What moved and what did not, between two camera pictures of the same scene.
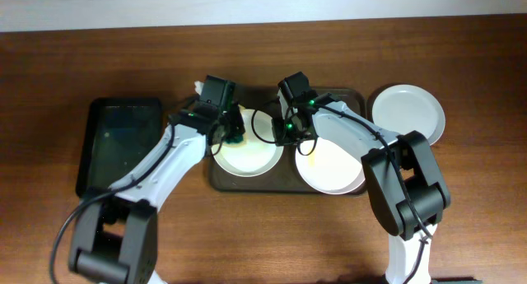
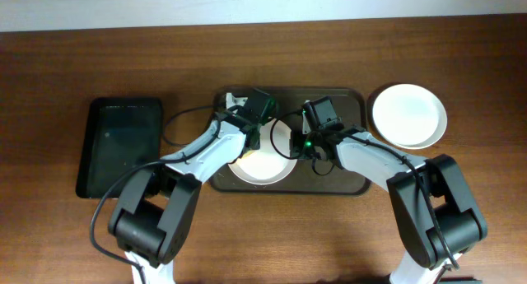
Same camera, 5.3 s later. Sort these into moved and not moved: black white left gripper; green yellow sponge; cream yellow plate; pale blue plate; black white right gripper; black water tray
Moved: black white left gripper; green yellow sponge; black white right gripper; cream yellow plate
Not moved: black water tray; pale blue plate
